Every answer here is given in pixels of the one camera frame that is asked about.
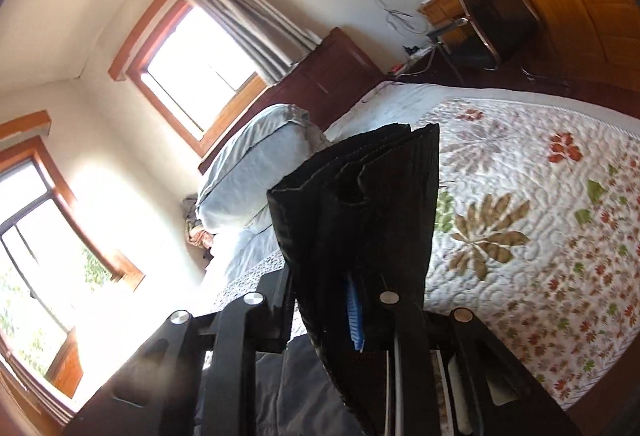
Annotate light blue pillow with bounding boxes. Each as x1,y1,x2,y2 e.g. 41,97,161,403
205,211,286,277
195,104,328,234

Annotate black pants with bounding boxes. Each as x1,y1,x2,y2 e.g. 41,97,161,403
266,122,442,436

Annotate dark wooden headboard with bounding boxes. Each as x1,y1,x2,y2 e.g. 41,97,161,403
197,27,386,174

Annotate grey curtain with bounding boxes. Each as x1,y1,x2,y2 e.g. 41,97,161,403
181,0,323,84

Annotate chrome frame chair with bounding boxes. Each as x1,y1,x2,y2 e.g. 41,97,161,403
430,0,543,73

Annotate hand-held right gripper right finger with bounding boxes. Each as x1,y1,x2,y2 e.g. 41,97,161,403
344,276,581,436

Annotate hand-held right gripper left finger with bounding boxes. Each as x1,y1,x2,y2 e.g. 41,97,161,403
65,269,297,436

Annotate dark nightstand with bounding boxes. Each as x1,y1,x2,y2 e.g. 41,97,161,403
385,44,466,84

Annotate pile of clothes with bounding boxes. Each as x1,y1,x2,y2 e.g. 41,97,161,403
181,195,216,262

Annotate wooden framed bay window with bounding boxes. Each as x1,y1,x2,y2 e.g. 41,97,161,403
0,111,146,436

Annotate light blue bed sheet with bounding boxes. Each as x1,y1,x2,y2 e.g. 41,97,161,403
202,82,501,297

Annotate floral quilt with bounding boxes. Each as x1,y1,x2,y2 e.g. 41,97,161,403
210,95,640,413

